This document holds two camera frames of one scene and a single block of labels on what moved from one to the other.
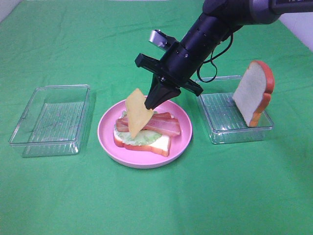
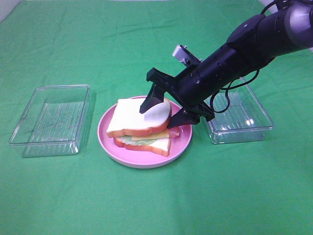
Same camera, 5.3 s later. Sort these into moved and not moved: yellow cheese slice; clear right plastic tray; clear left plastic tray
Moved: yellow cheese slice
Not moved: clear right plastic tray; clear left plastic tray
